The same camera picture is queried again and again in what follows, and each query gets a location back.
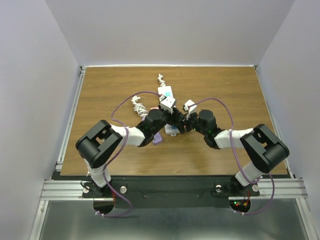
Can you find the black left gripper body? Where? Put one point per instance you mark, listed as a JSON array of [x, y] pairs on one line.
[[167, 117]]

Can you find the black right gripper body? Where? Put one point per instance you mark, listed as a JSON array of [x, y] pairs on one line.
[[192, 123]]

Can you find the white multicolour power strip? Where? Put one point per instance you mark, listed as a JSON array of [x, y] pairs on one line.
[[169, 129]]

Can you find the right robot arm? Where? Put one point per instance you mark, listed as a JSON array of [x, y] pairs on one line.
[[264, 149]]

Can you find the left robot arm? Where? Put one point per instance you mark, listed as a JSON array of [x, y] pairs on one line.
[[96, 147]]

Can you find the purple power strip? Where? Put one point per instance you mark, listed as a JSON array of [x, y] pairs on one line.
[[157, 139]]

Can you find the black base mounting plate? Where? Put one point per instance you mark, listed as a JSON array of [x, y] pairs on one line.
[[120, 202]]

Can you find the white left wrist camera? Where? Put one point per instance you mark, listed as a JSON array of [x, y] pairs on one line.
[[167, 103]]

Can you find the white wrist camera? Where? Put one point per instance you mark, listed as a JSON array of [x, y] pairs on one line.
[[167, 103], [190, 108]]

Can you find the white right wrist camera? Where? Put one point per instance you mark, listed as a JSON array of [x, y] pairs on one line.
[[190, 108]]

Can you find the aluminium frame rail left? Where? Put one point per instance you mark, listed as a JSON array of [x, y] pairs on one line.
[[63, 148]]

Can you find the aluminium front rail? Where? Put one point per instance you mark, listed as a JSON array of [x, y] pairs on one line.
[[146, 187]]

